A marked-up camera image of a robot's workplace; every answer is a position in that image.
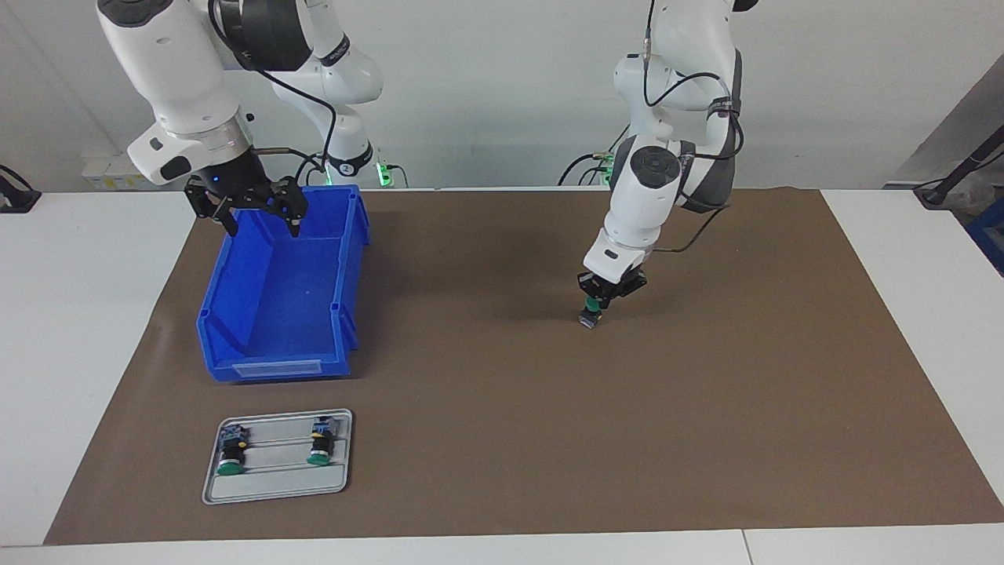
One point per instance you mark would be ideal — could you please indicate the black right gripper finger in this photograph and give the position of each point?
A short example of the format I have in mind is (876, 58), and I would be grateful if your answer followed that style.
(216, 208)
(292, 202)

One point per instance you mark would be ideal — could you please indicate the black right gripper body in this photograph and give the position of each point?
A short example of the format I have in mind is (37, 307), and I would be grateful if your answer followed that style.
(234, 177)

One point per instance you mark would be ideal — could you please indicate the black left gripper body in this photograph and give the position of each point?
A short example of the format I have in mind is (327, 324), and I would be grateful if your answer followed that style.
(612, 286)

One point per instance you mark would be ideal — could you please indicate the green push button switch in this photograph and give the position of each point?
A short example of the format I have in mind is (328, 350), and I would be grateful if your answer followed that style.
(321, 443)
(588, 320)
(231, 451)

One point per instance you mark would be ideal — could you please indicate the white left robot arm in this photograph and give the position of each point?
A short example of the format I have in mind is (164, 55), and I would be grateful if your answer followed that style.
(651, 188)

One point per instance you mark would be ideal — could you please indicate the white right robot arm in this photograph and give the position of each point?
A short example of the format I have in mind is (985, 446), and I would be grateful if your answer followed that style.
(180, 71)

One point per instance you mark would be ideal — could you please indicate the green lit base connector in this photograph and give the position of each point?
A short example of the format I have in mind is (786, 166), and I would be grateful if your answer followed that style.
(383, 173)
(605, 169)

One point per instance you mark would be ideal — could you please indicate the blue plastic storage bin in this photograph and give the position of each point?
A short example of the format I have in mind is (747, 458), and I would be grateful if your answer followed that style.
(290, 314)

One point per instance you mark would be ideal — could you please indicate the brown table mat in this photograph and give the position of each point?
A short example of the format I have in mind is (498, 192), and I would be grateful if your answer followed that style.
(549, 431)

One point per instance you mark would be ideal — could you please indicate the black clamp base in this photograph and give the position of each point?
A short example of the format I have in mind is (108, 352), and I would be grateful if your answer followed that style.
(16, 200)

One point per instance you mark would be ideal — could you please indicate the grey metal tray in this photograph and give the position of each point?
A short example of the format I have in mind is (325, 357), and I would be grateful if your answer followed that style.
(274, 486)

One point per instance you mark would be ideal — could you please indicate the black stand pole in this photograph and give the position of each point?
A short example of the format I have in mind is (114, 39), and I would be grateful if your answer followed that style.
(937, 192)

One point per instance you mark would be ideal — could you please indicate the blue crate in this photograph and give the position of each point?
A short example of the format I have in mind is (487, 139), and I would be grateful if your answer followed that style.
(992, 235)

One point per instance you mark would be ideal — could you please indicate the white wall socket box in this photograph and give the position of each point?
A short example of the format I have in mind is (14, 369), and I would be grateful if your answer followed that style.
(102, 169)

